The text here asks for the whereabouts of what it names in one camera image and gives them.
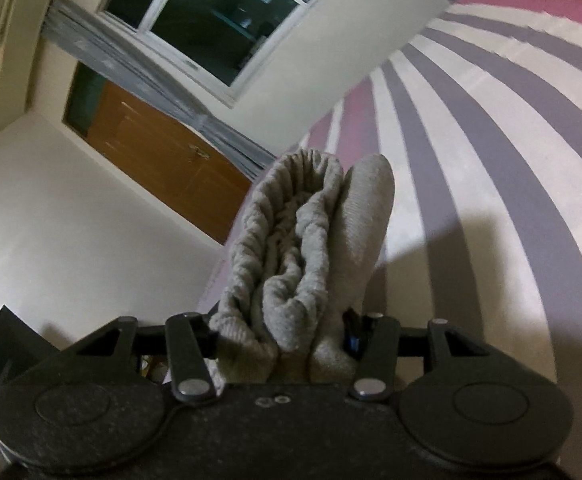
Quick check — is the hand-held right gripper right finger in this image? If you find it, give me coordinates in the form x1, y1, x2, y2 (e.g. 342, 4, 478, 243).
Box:
343, 309, 502, 403

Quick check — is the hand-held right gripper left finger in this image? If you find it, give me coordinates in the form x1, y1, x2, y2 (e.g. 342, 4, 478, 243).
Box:
71, 312, 220, 405

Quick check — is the brown wooden door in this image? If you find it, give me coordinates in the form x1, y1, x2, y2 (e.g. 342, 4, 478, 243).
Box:
62, 62, 252, 247

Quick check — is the striped bed sheet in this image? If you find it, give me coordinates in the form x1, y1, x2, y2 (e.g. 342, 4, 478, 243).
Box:
195, 0, 582, 480

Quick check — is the grey curtain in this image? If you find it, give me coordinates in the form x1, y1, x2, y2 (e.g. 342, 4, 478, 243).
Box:
45, 0, 282, 182

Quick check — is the white framed window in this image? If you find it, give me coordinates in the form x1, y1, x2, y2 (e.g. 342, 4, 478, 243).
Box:
97, 0, 359, 107

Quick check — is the cream wardrobe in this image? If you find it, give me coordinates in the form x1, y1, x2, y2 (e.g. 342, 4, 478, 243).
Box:
0, 0, 68, 122

